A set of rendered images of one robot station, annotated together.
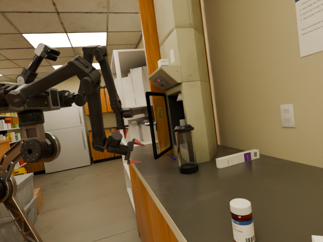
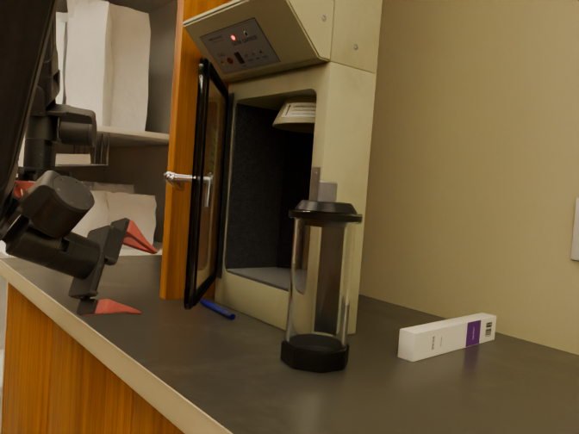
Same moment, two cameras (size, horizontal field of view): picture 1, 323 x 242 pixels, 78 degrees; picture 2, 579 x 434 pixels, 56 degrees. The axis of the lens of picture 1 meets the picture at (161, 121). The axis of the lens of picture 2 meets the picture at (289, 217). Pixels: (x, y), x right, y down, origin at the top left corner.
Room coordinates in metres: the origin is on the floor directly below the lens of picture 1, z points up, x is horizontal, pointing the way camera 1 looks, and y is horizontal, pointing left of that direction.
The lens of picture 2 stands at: (0.30, 0.24, 1.20)
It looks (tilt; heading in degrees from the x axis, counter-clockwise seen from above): 3 degrees down; 338
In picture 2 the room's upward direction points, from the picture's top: 4 degrees clockwise
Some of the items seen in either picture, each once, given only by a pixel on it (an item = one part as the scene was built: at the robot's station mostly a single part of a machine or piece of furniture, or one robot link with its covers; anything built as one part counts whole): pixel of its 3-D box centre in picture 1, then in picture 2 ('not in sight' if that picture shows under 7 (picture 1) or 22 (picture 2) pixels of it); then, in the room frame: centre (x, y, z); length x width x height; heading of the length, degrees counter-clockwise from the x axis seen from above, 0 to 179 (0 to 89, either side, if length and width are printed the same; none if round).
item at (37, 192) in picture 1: (28, 203); not in sight; (2.98, 2.18, 0.14); 0.41 x 0.32 x 0.28; 22
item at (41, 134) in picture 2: (120, 114); (45, 128); (1.47, 0.30, 1.28); 0.07 x 0.06 x 0.07; 78
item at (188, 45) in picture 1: (192, 97); (320, 127); (1.31, -0.22, 1.33); 0.32 x 0.25 x 0.77; 16
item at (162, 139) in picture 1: (160, 123); (208, 185); (1.28, 0.01, 1.19); 0.30 x 0.01 x 0.40; 158
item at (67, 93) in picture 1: (70, 97); not in sight; (1.46, 0.64, 1.45); 0.09 x 0.08 x 0.12; 168
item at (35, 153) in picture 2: (120, 123); (40, 158); (1.47, 0.30, 1.22); 0.10 x 0.07 x 0.07; 121
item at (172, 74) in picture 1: (163, 79); (250, 39); (1.26, -0.04, 1.46); 0.32 x 0.12 x 0.10; 16
